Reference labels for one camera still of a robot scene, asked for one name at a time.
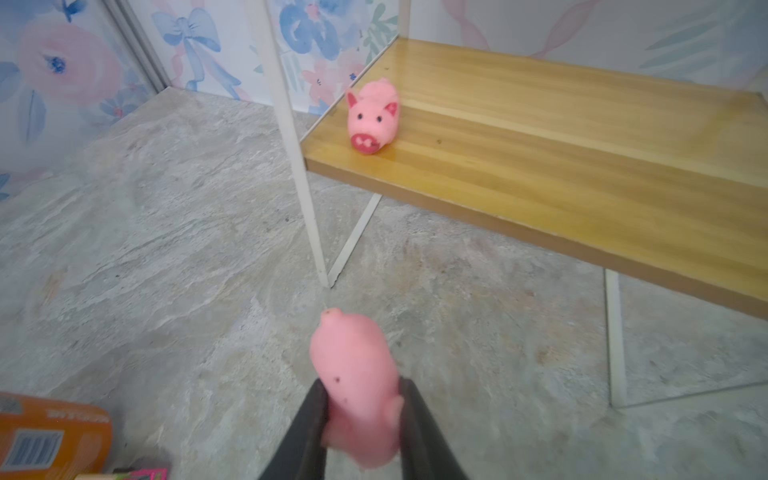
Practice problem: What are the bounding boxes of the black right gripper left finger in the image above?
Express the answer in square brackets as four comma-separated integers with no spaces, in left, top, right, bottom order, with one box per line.
[259,379,329,480]

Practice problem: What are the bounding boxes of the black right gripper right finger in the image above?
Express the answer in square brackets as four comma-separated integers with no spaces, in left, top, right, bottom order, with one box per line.
[399,377,468,480]

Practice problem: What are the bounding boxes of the pink pig toy front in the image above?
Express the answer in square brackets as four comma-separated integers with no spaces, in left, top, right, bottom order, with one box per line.
[345,78,401,155]

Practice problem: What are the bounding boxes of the wooden two-tier shelf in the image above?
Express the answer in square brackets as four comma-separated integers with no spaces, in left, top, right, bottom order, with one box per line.
[245,1,767,409]

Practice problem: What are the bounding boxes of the orange soda can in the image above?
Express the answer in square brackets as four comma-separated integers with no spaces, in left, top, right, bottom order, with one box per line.
[1,392,113,479]

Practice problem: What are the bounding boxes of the pink green toy truck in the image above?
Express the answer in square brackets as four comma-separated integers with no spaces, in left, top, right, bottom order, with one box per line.
[75,468,168,480]

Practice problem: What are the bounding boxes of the pink pig toy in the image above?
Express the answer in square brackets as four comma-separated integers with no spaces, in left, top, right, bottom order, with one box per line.
[310,308,405,469]
[345,78,401,155]

